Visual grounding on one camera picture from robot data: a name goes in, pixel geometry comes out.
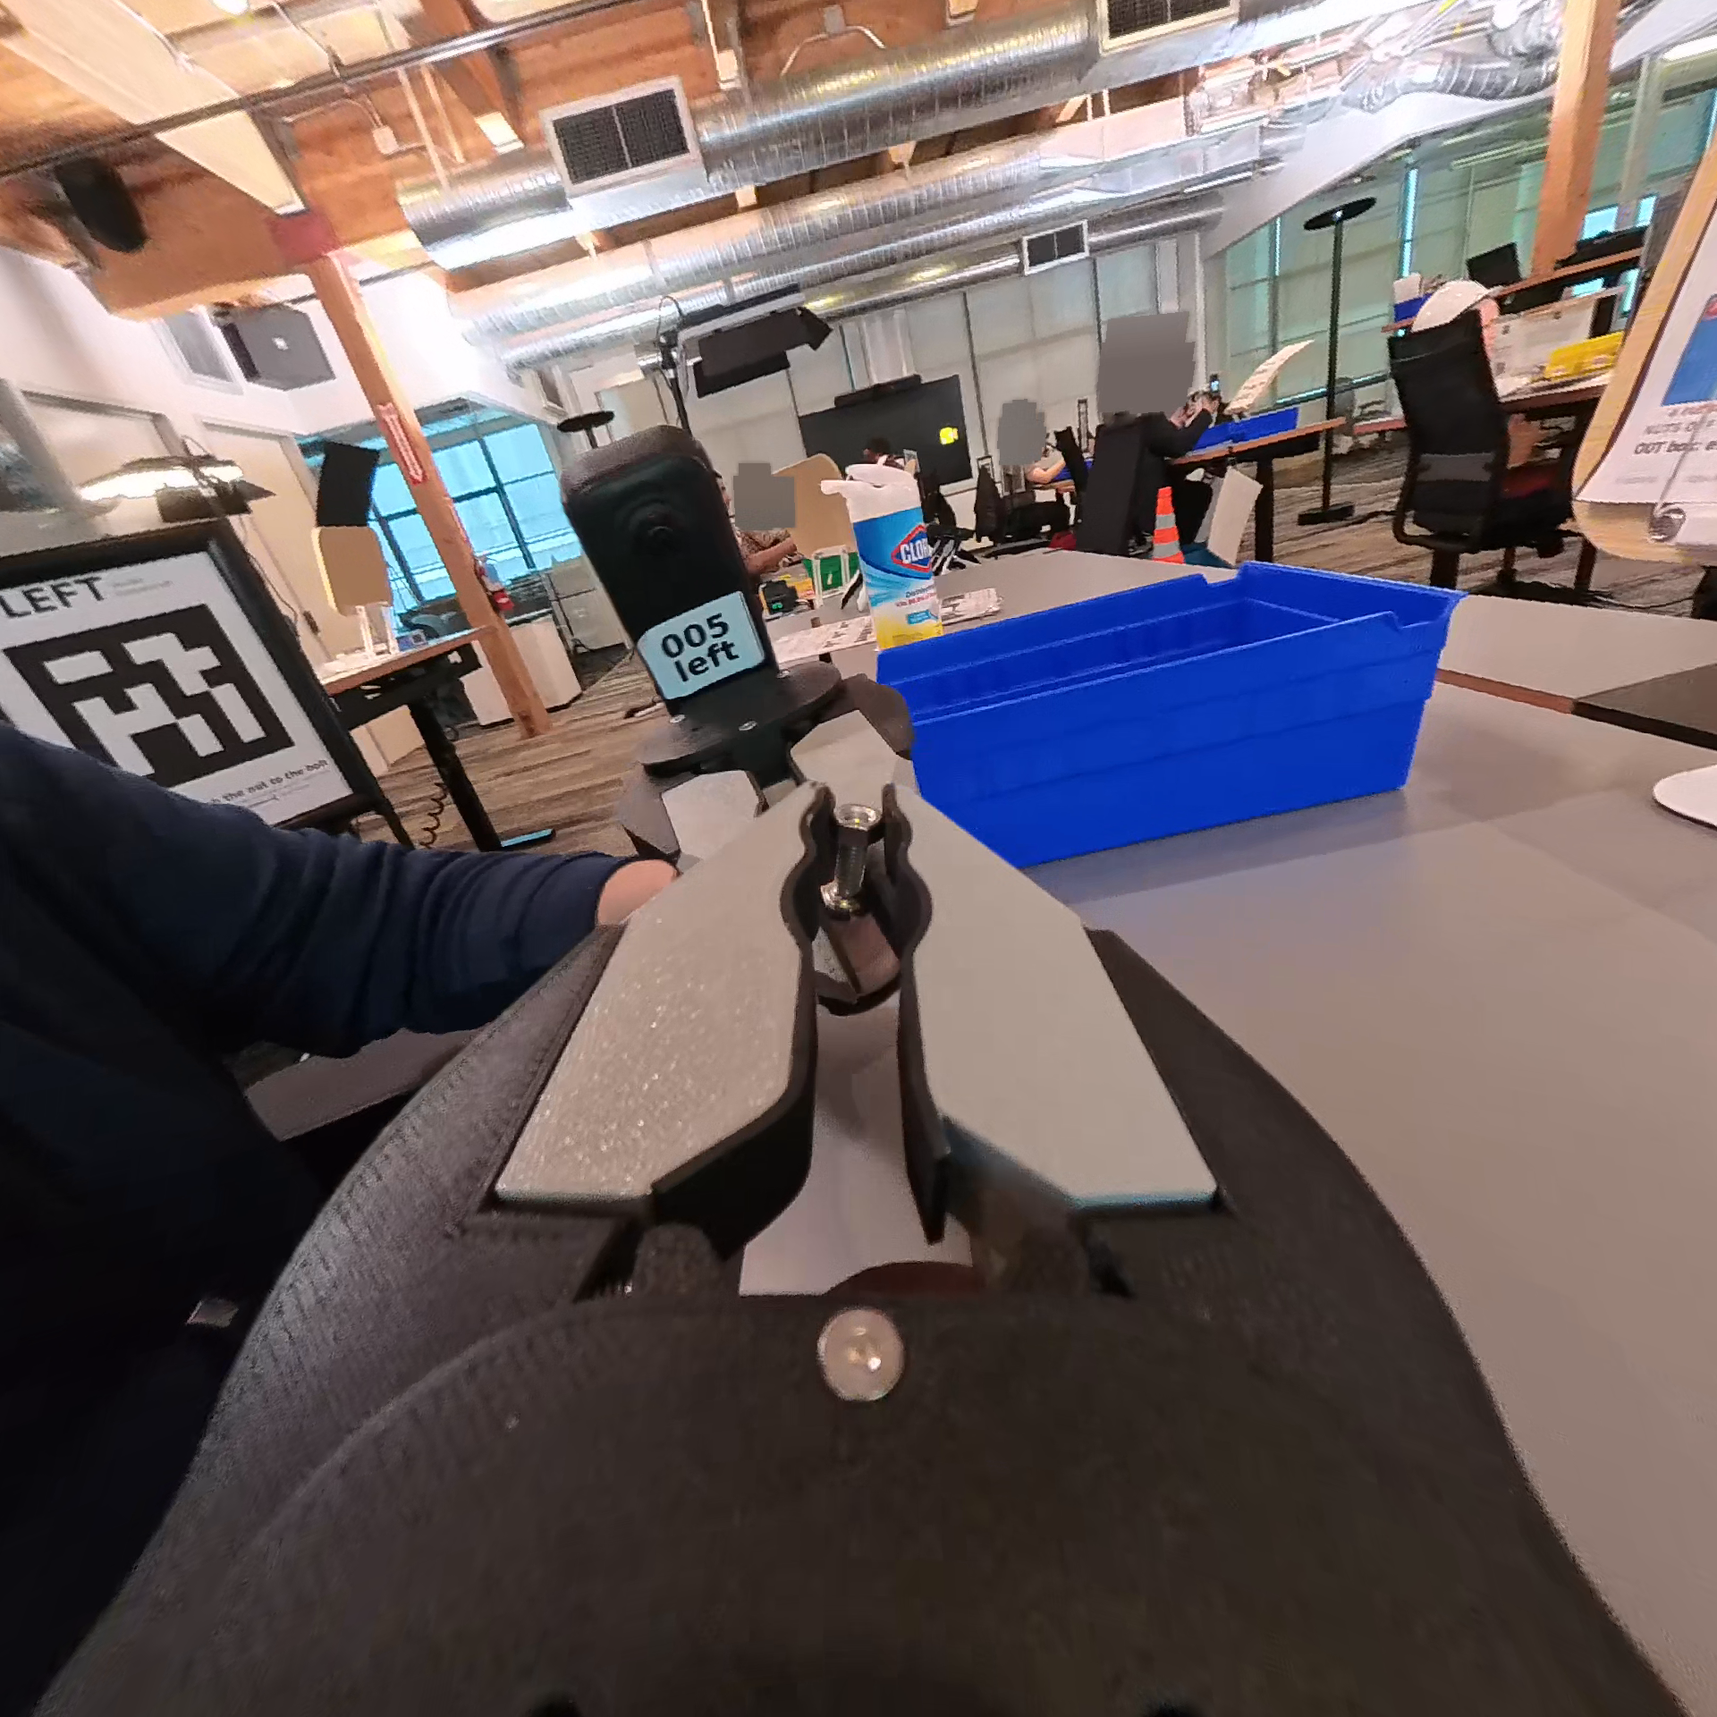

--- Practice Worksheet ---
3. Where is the white cabinet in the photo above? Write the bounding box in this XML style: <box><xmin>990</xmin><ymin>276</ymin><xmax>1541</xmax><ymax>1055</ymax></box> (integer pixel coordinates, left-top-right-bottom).
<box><xmin>463</xmin><ymin>616</ymin><xmax>585</xmax><ymax>726</ymax></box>

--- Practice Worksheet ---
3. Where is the black studio light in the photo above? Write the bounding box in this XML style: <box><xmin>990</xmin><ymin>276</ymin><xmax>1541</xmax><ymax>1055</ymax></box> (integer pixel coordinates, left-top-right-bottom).
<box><xmin>659</xmin><ymin>284</ymin><xmax>835</xmax><ymax>396</ymax></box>
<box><xmin>213</xmin><ymin>300</ymin><xmax>338</xmax><ymax>395</ymax></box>

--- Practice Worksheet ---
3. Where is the silver bolt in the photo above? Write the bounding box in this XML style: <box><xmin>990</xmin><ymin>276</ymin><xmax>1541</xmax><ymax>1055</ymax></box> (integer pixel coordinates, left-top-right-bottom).
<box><xmin>821</xmin><ymin>800</ymin><xmax>888</xmax><ymax>922</ymax></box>

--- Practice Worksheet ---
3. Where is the person's body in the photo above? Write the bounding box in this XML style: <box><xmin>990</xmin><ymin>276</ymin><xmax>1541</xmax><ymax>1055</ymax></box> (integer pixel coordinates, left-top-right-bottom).
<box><xmin>0</xmin><ymin>1019</ymin><xmax>444</xmax><ymax>1717</ymax></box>

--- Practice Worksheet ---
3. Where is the wooden post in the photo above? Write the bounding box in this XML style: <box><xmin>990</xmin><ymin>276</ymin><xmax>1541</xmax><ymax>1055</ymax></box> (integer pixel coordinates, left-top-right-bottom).
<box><xmin>274</xmin><ymin>221</ymin><xmax>551</xmax><ymax>739</ymax></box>
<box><xmin>1528</xmin><ymin>0</ymin><xmax>1617</xmax><ymax>276</ymax></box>

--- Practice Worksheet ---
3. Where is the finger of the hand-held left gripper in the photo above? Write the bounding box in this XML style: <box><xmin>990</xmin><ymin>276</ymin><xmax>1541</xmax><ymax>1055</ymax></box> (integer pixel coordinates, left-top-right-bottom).
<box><xmin>789</xmin><ymin>706</ymin><xmax>918</xmax><ymax>810</ymax></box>
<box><xmin>660</xmin><ymin>769</ymin><xmax>769</xmax><ymax>863</ymax></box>

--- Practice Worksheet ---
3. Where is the black rectangular pad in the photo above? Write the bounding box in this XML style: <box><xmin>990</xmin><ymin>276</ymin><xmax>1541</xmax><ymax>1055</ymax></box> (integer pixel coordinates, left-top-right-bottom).
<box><xmin>1577</xmin><ymin>664</ymin><xmax>1717</xmax><ymax>749</ymax></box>

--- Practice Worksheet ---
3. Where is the ceiling air vent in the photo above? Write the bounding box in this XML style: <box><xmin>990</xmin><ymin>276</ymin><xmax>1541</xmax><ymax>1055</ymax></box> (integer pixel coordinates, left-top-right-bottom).
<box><xmin>1100</xmin><ymin>0</ymin><xmax>1243</xmax><ymax>53</ymax></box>
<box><xmin>543</xmin><ymin>77</ymin><xmax>699</xmax><ymax>195</ymax></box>

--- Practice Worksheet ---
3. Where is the large black wall screen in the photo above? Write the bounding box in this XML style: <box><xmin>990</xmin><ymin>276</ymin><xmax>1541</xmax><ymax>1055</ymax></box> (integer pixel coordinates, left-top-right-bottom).
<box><xmin>802</xmin><ymin>371</ymin><xmax>971</xmax><ymax>486</ymax></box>

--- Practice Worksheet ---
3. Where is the black ceiling speaker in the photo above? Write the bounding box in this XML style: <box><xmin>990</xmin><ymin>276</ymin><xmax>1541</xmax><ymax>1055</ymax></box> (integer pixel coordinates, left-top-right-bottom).
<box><xmin>51</xmin><ymin>158</ymin><xmax>151</xmax><ymax>257</ymax></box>

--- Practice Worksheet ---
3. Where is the black framed marker sign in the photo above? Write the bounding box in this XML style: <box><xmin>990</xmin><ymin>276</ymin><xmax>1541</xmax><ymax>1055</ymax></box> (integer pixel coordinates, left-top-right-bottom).
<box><xmin>0</xmin><ymin>520</ymin><xmax>386</xmax><ymax>833</ymax></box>

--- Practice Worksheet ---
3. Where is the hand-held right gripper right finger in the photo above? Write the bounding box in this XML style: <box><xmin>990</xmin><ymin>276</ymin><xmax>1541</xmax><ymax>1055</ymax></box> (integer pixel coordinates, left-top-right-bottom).
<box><xmin>888</xmin><ymin>782</ymin><xmax>1221</xmax><ymax>1246</ymax></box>

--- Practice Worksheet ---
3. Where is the wooden display board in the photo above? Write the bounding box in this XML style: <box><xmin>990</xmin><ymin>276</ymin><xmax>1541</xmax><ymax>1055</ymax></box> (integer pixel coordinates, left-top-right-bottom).
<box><xmin>784</xmin><ymin>453</ymin><xmax>861</xmax><ymax>551</ymax></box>
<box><xmin>310</xmin><ymin>523</ymin><xmax>396</xmax><ymax>652</ymax></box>
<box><xmin>1572</xmin><ymin>173</ymin><xmax>1717</xmax><ymax>565</ymax></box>

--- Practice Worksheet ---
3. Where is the person's left forearm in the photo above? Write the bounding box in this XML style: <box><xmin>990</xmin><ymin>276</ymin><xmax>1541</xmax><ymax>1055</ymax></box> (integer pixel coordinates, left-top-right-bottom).
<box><xmin>0</xmin><ymin>723</ymin><xmax>681</xmax><ymax>1075</ymax></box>

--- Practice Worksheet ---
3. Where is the black panel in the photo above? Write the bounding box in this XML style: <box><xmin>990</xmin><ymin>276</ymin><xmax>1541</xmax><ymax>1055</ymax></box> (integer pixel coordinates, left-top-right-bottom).
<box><xmin>315</xmin><ymin>439</ymin><xmax>385</xmax><ymax>529</ymax></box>

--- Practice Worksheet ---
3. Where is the disinfectant wipes canister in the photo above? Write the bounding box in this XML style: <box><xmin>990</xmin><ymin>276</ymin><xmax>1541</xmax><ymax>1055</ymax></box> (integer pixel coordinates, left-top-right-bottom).
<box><xmin>821</xmin><ymin>462</ymin><xmax>947</xmax><ymax>652</ymax></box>

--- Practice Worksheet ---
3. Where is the silver air duct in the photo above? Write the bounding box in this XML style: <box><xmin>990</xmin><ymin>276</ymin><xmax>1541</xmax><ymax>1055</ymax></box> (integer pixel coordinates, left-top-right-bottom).
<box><xmin>401</xmin><ymin>21</ymin><xmax>1117</xmax><ymax>257</ymax></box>
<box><xmin>456</xmin><ymin>135</ymin><xmax>1216</xmax><ymax>353</ymax></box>

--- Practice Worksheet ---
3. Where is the printed instruction sheet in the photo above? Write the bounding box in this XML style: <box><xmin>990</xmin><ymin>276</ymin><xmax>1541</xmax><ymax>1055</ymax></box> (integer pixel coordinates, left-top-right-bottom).
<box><xmin>1583</xmin><ymin>287</ymin><xmax>1717</xmax><ymax>543</ymax></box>

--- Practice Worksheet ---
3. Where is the black office chair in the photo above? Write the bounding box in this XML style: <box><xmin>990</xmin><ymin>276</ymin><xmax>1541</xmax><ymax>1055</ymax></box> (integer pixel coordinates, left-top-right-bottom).
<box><xmin>1388</xmin><ymin>314</ymin><xmax>1579</xmax><ymax>592</ymax></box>

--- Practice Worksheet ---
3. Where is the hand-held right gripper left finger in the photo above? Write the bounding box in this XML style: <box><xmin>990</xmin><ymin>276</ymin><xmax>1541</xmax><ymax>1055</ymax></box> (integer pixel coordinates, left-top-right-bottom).
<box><xmin>493</xmin><ymin>781</ymin><xmax>828</xmax><ymax>1262</ymax></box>

